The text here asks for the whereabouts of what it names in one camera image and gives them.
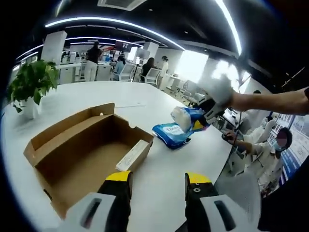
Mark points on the row of white office chairs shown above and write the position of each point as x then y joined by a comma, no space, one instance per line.
153,75

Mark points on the long white carton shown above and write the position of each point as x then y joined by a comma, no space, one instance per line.
131,157

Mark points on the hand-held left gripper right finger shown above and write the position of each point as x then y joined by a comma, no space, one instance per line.
198,195

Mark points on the blue white wall poster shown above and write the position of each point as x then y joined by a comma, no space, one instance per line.
297,135

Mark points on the blue wet wipes pack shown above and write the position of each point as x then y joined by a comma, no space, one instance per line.
169,135

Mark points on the white office desk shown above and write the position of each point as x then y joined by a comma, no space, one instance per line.
70,68

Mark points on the brown cardboard shoe box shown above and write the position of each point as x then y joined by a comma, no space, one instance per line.
79,154

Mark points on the white plant pot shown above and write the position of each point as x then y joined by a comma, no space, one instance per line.
30,108

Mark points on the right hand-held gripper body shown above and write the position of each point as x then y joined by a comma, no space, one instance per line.
219,93

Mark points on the blue tissue pack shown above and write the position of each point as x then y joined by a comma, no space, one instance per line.
183,118

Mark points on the ceiling air conditioner vent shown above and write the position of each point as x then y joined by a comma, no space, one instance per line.
120,3

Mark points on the grey mesh office chair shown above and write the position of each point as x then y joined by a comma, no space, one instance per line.
239,191

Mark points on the white ceiling light strip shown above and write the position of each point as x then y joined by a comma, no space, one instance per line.
116,24
229,24

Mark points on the green potted plant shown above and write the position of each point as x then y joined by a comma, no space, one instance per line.
31,79

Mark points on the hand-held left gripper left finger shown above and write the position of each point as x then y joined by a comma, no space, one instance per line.
118,193

